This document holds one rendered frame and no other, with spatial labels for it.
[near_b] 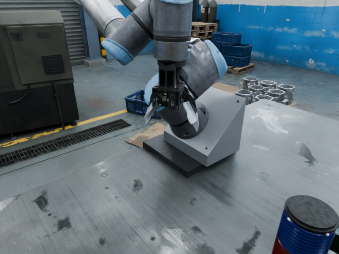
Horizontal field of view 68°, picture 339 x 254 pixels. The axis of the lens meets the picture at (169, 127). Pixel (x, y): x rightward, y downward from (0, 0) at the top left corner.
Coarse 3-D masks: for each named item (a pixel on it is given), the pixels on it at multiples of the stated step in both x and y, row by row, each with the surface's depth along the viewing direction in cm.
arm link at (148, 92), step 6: (156, 78) 100; (150, 84) 101; (186, 84) 95; (150, 90) 99; (192, 90) 96; (144, 96) 100; (162, 108) 96; (180, 108) 99; (162, 114) 100; (168, 114) 100; (174, 114) 100; (180, 114) 101; (186, 114) 103; (168, 120) 104; (174, 120) 103; (180, 120) 104
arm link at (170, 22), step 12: (156, 0) 55; (168, 0) 53; (180, 0) 54; (192, 0) 56; (156, 12) 56; (168, 12) 55; (180, 12) 55; (156, 24) 57; (168, 24) 56; (180, 24) 56; (156, 36) 58; (168, 36) 57; (180, 36) 57
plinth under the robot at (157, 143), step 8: (160, 136) 128; (144, 144) 123; (152, 144) 121; (160, 144) 121; (168, 144) 121; (152, 152) 119; (160, 152) 115; (168, 152) 115; (176, 152) 115; (168, 160) 110; (176, 160) 109; (184, 160) 109; (192, 160) 109; (176, 168) 107; (184, 168) 104; (192, 168) 104; (200, 168) 107
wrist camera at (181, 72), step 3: (180, 69) 65; (183, 69) 67; (180, 72) 65; (183, 72) 68; (180, 75) 65; (183, 75) 68; (186, 75) 72; (180, 78) 69; (183, 78) 69; (186, 78) 73; (183, 81) 72; (186, 81) 73
